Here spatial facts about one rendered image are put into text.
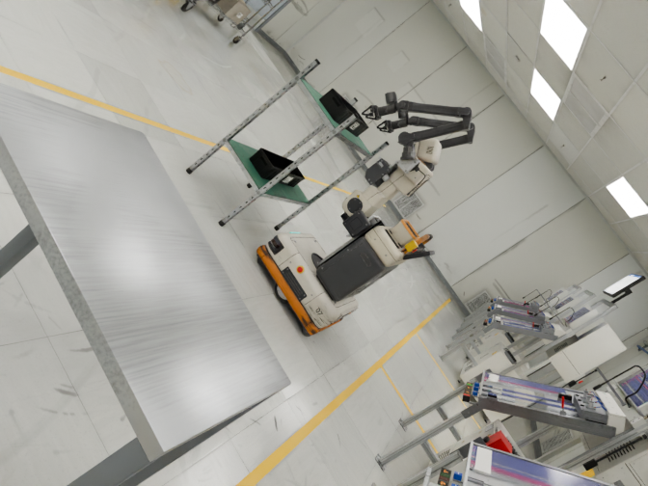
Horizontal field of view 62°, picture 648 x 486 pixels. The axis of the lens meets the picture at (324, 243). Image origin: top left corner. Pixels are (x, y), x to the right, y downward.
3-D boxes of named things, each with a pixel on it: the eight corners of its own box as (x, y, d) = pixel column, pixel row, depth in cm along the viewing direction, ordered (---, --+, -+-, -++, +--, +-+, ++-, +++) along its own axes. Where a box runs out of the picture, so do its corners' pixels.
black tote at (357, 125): (334, 121, 336) (347, 109, 333) (318, 98, 339) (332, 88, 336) (357, 137, 390) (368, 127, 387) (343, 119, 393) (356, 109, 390)
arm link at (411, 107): (469, 116, 312) (470, 121, 322) (471, 106, 311) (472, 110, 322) (396, 108, 325) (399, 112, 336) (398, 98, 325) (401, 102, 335)
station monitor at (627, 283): (608, 296, 584) (643, 275, 574) (600, 292, 639) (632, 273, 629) (616, 307, 582) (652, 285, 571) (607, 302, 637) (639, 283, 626)
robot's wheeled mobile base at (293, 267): (337, 324, 399) (364, 306, 392) (308, 338, 338) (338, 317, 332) (287, 249, 410) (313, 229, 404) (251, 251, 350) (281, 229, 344)
